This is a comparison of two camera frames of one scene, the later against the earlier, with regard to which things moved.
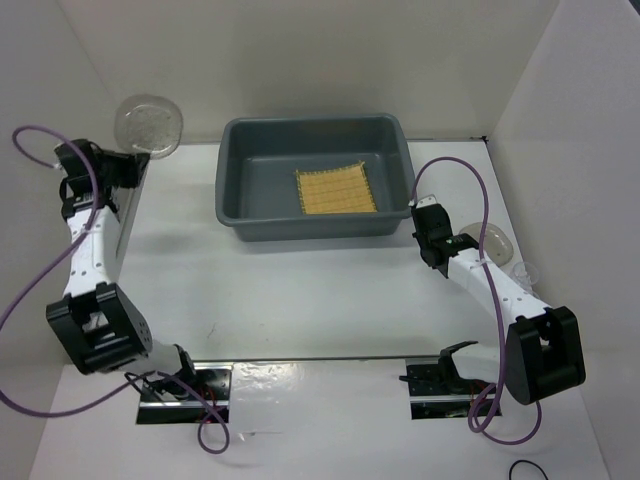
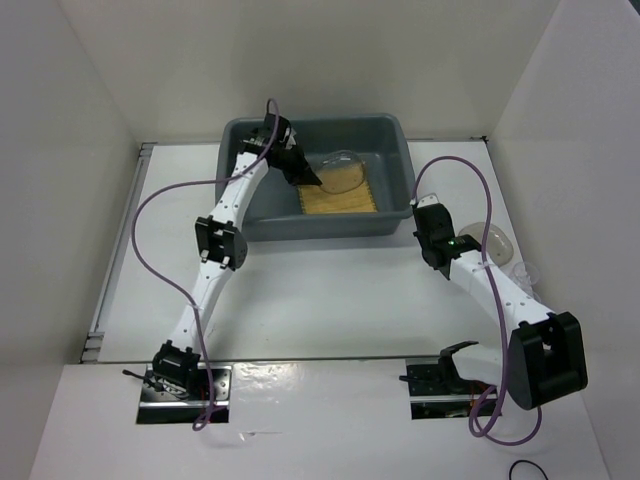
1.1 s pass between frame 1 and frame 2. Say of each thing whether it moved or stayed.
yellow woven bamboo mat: stayed
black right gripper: stayed
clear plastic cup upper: stayed
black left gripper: moved
